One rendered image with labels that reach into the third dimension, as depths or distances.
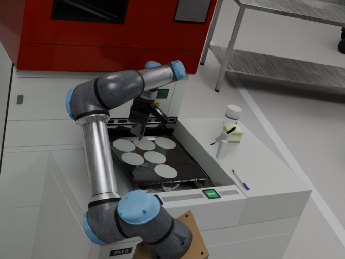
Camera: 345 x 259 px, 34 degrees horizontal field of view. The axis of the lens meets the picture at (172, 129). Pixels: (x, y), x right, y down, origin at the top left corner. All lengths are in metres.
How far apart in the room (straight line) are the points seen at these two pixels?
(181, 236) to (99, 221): 0.26
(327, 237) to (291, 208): 1.60
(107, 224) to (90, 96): 0.42
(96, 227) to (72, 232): 0.53
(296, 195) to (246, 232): 0.27
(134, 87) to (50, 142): 0.75
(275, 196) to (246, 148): 0.35
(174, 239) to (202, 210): 0.44
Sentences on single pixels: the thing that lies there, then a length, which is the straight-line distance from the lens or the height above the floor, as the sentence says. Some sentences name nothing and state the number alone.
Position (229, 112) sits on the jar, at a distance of 2.76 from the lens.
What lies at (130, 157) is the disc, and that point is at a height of 0.90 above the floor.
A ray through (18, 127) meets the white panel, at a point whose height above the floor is 0.94.
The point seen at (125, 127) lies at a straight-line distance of 2.60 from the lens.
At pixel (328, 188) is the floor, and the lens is 4.68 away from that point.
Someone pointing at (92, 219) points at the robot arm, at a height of 1.05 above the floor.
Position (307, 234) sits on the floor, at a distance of 4.04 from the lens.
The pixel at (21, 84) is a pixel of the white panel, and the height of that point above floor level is 1.14.
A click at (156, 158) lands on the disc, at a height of 0.90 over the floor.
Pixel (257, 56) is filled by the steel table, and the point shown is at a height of 0.24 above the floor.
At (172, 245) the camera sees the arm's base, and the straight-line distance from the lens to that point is 1.79.
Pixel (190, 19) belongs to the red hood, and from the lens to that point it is 2.44.
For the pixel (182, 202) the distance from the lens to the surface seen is 2.15.
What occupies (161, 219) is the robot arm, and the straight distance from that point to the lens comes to 1.74.
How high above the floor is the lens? 2.16
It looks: 27 degrees down
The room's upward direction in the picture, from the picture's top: 16 degrees clockwise
